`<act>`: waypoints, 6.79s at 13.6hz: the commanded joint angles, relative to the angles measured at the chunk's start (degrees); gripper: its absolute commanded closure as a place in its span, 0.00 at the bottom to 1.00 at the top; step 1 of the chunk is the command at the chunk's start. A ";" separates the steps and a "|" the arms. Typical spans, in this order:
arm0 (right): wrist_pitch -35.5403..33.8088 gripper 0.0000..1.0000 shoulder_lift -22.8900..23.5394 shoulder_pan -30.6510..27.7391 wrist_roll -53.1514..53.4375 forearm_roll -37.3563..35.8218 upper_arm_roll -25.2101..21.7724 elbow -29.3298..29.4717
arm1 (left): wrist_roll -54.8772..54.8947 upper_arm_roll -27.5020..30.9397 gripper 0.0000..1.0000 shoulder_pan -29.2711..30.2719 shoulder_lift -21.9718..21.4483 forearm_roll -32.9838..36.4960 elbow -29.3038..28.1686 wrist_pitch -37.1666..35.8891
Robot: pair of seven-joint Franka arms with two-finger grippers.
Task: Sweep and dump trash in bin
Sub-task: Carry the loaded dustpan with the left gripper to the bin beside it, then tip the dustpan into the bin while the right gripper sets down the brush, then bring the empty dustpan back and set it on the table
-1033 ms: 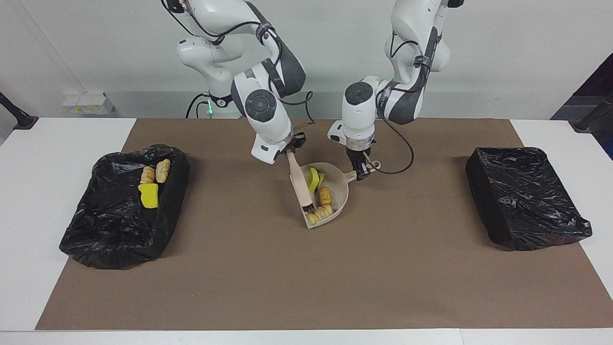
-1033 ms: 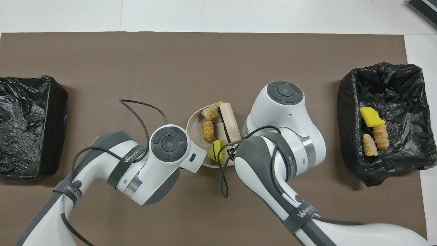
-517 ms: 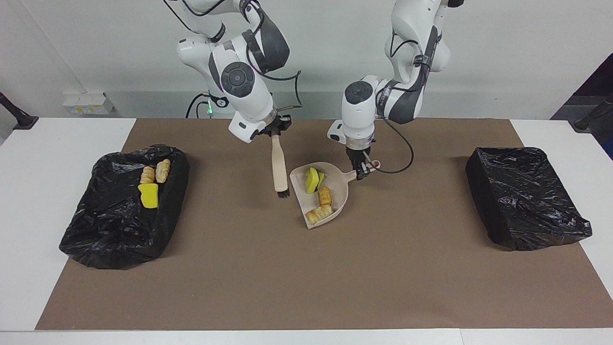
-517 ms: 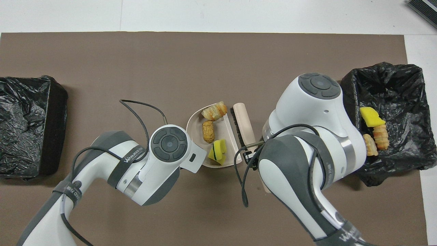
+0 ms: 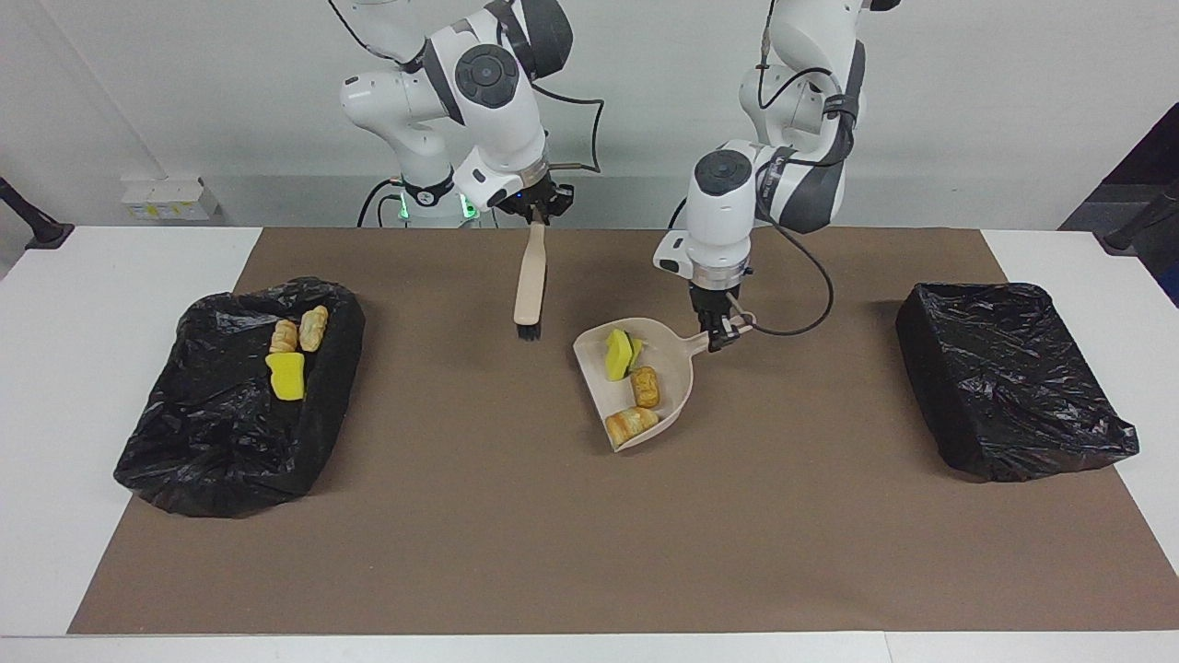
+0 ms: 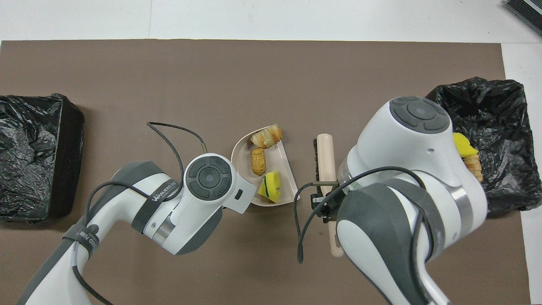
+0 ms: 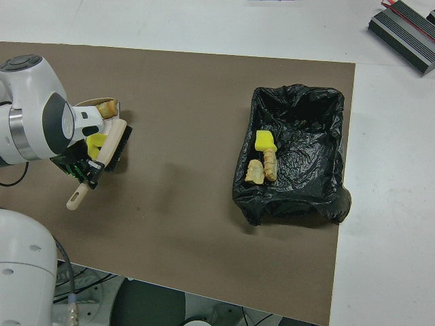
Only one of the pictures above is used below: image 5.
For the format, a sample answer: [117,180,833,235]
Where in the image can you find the beige plastic dustpan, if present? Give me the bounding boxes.
[572,317,712,453]

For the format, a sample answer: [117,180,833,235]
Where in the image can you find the beige hand brush black bristles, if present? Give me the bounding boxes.
[513,219,548,342]

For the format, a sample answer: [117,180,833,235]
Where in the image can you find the curved yellow sponge piece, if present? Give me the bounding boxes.
[604,328,635,382]

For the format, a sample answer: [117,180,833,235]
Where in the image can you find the beige bread chunk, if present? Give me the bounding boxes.
[604,406,660,446]

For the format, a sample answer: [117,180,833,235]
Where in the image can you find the pale bread chunk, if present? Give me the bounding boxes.
[298,305,330,354]

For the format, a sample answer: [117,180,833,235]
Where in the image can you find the boxy black bag lined bin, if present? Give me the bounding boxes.
[895,282,1140,483]

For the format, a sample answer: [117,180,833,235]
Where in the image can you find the loose black bag lined bin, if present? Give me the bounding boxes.
[113,277,367,518]

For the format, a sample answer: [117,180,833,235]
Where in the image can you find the brown table mat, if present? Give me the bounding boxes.
[67,227,1179,636]

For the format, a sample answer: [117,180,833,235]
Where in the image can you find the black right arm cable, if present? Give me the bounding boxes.
[327,0,606,176]

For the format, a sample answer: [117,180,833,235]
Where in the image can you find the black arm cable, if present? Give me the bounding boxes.
[737,0,858,337]
[327,0,606,176]

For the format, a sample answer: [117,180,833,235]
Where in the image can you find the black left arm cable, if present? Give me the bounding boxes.
[737,0,858,337]

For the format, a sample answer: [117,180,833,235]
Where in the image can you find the black base power cable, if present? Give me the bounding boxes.
[357,178,406,228]

